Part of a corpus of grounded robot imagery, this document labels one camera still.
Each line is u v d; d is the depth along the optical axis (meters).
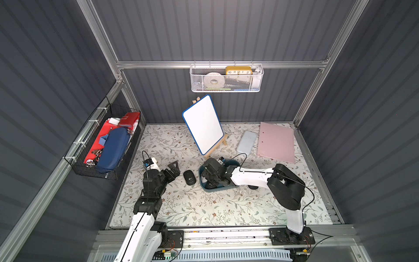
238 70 0.87
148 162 0.69
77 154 0.61
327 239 0.70
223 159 0.85
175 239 0.73
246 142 1.09
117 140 0.71
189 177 0.91
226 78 0.89
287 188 0.51
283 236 0.74
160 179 0.63
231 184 0.67
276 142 1.09
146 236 0.51
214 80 0.84
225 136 1.14
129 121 0.79
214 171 0.70
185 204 0.85
